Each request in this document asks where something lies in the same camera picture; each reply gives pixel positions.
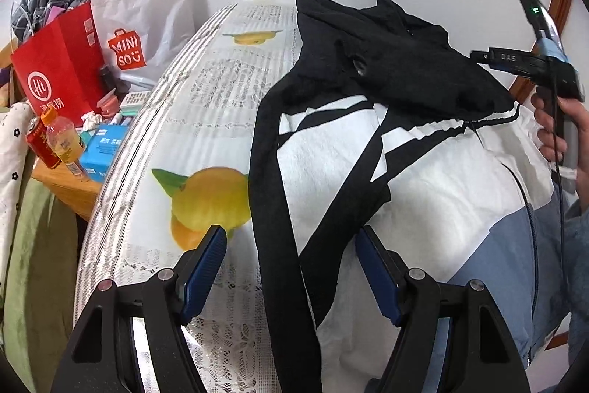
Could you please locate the blue denim sleeve forearm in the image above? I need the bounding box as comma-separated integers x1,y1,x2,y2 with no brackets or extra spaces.
562,200,589,364

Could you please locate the white dotted cloth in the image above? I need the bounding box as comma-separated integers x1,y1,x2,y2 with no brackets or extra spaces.
0,102,35,300

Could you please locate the brown wooden door frame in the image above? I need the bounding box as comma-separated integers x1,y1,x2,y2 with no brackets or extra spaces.
509,0,575,104

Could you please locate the orange drink bottle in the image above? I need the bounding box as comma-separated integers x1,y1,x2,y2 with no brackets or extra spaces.
41,107,87,179

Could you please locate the wooden side table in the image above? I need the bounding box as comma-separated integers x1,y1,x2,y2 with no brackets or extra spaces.
32,159,102,221

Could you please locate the white Miniso plastic bag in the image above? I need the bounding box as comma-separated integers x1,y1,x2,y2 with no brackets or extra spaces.
90,0,196,88

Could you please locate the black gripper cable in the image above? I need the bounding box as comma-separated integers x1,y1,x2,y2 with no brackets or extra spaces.
550,64,574,329

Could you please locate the dark plaid cloth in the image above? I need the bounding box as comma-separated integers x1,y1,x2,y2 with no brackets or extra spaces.
11,0,88,44

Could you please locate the green blanket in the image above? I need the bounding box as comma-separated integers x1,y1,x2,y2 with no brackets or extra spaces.
2,154,78,392

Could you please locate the red snack can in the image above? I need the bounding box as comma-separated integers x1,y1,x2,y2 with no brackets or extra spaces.
26,117,61,169

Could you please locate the fruit print lace tablecloth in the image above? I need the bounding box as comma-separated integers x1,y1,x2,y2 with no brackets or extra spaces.
75,3,303,392

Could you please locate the black white blue jacket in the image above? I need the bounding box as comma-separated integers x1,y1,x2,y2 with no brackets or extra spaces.
248,0,567,392

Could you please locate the blue tissue box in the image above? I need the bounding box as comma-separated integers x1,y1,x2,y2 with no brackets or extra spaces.
80,124,128,183

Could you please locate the person's right hand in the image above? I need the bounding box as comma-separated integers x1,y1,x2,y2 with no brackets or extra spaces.
530,92,589,215

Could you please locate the red paper shopping bag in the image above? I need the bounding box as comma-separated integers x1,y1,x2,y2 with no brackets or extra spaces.
11,2,106,128

